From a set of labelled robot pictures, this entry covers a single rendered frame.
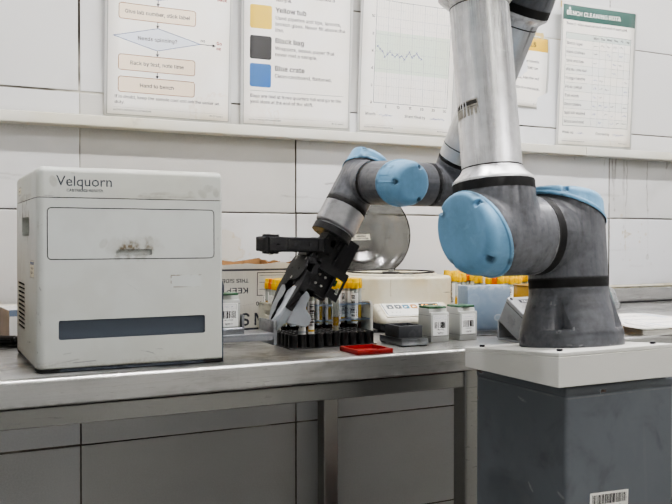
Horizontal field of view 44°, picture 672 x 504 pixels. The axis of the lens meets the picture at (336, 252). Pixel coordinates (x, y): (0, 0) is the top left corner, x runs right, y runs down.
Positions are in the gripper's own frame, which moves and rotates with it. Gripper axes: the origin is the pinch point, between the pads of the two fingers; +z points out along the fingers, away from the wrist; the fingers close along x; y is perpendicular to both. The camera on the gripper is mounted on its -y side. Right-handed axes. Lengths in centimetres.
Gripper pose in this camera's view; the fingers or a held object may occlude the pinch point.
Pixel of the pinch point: (270, 326)
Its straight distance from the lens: 142.0
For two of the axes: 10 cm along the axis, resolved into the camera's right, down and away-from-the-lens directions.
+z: -4.5, 8.7, -2.1
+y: 7.7, 4.9, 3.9
